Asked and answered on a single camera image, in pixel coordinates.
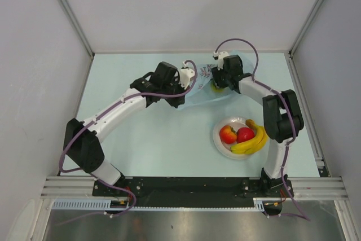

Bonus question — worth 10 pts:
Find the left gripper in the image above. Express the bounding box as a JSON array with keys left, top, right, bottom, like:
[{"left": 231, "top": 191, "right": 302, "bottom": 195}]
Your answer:
[{"left": 161, "top": 77, "right": 189, "bottom": 108}]

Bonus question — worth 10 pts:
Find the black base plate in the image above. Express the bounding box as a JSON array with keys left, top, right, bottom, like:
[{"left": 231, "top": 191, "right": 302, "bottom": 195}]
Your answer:
[{"left": 92, "top": 177, "right": 293, "bottom": 201}]

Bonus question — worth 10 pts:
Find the white cable duct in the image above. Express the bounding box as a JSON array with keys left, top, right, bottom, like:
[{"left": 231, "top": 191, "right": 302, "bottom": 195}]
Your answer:
[{"left": 52, "top": 195, "right": 282, "bottom": 212}]

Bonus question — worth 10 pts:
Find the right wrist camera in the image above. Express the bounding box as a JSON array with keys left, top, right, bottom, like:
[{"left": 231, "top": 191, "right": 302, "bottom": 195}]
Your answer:
[{"left": 213, "top": 51, "right": 230, "bottom": 70}]

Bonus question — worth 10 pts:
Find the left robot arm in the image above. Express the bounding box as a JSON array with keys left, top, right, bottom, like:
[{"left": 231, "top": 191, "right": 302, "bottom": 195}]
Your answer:
[{"left": 59, "top": 60, "right": 197, "bottom": 196}]

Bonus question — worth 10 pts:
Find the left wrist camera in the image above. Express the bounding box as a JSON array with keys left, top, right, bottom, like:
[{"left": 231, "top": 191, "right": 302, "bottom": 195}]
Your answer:
[{"left": 179, "top": 60, "right": 195, "bottom": 89}]

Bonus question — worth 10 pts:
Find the white paper plate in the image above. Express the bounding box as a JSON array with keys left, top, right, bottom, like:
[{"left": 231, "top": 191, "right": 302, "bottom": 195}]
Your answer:
[{"left": 213, "top": 117, "right": 268, "bottom": 160}]

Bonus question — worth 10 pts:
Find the light blue plastic bag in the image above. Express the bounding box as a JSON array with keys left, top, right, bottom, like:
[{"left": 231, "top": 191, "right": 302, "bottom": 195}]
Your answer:
[{"left": 178, "top": 63, "right": 236, "bottom": 110}]

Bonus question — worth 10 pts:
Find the red fake apple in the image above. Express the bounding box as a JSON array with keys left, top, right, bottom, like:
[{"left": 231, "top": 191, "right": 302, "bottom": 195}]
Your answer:
[{"left": 236, "top": 127, "right": 254, "bottom": 143}]

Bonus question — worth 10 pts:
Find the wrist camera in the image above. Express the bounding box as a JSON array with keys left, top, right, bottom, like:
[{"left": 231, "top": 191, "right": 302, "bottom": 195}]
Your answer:
[
  {"left": 179, "top": 60, "right": 195, "bottom": 89},
  {"left": 213, "top": 51, "right": 230, "bottom": 70}
]

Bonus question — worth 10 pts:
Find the yellow fake banana bunch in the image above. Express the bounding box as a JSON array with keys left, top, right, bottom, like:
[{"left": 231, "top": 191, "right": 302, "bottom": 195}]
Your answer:
[{"left": 231, "top": 119, "right": 268, "bottom": 155}]

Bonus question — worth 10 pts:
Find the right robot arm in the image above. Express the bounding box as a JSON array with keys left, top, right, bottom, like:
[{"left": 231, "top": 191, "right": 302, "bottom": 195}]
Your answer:
[{"left": 211, "top": 51, "right": 304, "bottom": 196}]

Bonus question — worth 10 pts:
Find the green fake fruit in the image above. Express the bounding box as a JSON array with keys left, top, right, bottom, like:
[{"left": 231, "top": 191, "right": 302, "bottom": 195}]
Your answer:
[{"left": 210, "top": 81, "right": 224, "bottom": 93}]

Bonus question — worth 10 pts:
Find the orange fake tomato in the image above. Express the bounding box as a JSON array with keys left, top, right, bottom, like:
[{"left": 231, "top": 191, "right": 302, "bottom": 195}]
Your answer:
[{"left": 219, "top": 125, "right": 237, "bottom": 144}]

